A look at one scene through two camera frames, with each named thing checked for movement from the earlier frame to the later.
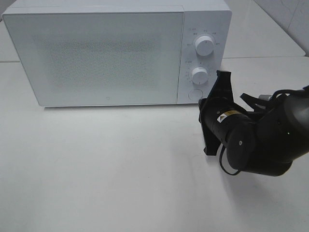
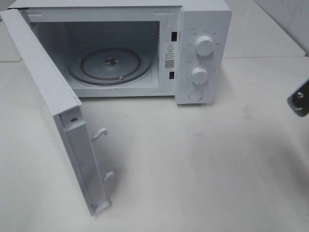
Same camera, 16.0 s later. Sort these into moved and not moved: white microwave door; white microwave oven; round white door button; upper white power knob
Moved: white microwave door
Not moved: upper white power knob; round white door button; white microwave oven
